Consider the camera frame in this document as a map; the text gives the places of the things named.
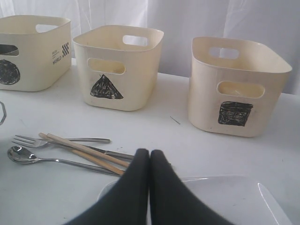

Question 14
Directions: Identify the wooden chopstick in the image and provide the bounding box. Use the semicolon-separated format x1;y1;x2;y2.
39;133;129;168
42;137;124;175

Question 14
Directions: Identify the cream bin with triangle mark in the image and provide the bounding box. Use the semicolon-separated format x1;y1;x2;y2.
73;25;164;111

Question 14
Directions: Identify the small steel spoon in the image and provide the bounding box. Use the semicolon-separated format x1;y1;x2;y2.
7;146;118;176

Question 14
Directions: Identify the small steel fork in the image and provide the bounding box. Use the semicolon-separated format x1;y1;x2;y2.
12;135;111;148

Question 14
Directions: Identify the cream bin with circle mark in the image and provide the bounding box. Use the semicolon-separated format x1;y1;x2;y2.
0;15;72;91

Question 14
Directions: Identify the steel mug with handle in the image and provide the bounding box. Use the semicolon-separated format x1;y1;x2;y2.
0;101;7;125

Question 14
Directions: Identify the white curtain backdrop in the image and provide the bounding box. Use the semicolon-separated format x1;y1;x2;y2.
0;0;300;95

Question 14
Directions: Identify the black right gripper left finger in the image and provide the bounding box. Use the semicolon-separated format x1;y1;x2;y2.
67;149;150;225

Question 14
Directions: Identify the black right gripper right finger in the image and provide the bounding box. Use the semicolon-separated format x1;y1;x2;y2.
150;149;209;225

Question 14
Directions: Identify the stainless steel bowl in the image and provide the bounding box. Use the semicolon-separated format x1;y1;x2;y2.
0;44;19;56

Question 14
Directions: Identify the white square plate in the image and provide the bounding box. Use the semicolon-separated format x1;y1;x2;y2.
97;175;293;225

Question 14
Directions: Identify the steel table knife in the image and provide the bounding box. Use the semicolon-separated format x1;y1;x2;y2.
88;146;134;161

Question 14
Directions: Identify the cream bin with square mark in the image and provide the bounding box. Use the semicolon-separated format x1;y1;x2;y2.
188;37;292;137

